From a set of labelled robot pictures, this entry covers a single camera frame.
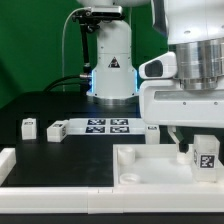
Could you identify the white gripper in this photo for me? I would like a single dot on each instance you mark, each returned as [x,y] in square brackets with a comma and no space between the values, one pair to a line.
[163,102]

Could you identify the white square table top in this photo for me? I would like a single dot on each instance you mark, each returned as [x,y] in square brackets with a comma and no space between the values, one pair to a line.
[160,164]

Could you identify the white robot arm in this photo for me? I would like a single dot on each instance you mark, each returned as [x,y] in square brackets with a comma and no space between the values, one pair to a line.
[183,87]

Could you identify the white U-shaped obstacle fence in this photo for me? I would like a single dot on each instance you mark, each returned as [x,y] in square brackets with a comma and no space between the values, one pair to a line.
[202,197]

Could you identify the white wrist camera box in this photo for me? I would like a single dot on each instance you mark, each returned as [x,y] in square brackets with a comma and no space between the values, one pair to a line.
[161,67]

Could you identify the white marker base plate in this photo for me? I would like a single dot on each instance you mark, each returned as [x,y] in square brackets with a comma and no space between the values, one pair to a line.
[106,126]

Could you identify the black camera stand pole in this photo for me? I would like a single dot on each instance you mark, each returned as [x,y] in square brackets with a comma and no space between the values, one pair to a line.
[87,65]

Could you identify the black camera on stand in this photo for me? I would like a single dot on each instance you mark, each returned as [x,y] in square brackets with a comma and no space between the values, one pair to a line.
[98,13]

